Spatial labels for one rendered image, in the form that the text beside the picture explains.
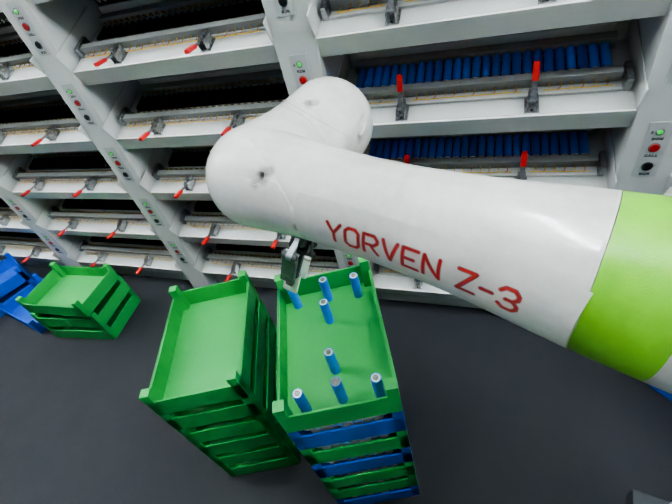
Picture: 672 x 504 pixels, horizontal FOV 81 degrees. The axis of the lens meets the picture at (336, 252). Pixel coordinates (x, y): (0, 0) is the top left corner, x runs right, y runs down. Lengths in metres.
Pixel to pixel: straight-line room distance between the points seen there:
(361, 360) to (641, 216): 0.57
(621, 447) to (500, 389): 0.29
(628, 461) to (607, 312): 1.01
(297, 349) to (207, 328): 0.31
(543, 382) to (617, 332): 1.04
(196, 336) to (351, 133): 0.71
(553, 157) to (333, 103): 0.71
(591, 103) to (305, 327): 0.72
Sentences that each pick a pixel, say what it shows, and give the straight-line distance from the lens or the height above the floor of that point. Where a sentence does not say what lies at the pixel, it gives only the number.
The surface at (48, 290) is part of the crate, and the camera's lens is 2.00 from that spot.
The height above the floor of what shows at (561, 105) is 0.71.
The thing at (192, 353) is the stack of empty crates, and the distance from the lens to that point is 1.01.
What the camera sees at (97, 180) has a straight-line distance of 1.68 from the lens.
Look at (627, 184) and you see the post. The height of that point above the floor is 0.53.
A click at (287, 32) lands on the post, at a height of 0.92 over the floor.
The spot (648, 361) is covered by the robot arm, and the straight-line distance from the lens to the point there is 0.29.
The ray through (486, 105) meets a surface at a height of 0.72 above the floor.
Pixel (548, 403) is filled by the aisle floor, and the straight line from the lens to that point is 1.28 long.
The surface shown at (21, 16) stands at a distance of 1.36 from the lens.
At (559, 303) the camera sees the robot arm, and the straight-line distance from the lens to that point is 0.27.
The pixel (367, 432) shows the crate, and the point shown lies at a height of 0.42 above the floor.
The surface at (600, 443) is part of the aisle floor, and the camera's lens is 1.27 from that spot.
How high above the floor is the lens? 1.13
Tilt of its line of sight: 43 degrees down
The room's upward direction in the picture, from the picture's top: 16 degrees counter-clockwise
